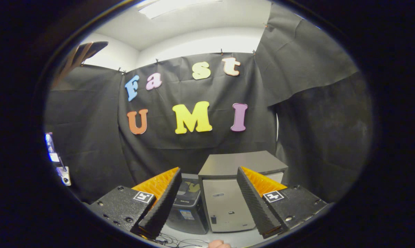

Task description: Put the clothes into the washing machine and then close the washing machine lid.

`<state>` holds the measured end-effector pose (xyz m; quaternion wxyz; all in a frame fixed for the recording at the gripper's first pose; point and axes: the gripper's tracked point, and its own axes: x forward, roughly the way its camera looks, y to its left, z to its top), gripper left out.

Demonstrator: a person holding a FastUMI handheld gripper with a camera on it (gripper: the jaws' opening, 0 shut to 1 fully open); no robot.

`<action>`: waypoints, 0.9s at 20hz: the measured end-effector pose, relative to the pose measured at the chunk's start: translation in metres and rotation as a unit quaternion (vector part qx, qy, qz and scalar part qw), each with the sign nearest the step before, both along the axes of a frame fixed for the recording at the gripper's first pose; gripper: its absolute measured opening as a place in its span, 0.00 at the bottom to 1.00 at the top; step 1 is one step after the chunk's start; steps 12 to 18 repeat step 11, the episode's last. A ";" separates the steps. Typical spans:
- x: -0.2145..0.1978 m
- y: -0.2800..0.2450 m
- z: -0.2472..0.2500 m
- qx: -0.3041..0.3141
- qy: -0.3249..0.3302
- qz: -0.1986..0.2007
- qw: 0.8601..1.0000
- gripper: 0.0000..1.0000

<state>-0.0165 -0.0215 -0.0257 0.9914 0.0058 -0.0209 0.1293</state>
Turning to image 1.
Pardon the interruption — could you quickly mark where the white and blue device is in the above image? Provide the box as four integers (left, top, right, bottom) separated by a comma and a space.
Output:
45, 133, 72, 186

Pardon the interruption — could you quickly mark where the grey cabinet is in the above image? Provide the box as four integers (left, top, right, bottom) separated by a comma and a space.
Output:
198, 151, 289, 233

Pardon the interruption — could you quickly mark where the dark grey washing machine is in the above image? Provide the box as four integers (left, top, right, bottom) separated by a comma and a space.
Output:
166, 173, 209, 235

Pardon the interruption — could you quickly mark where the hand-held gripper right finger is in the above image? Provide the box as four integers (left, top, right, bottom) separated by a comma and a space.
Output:
237, 166, 333, 239

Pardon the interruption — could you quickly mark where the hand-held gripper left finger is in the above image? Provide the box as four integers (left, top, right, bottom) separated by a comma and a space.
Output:
89, 167, 182, 240

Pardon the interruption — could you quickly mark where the thin black cable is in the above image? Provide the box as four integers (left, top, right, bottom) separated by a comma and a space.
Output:
156, 234, 209, 248

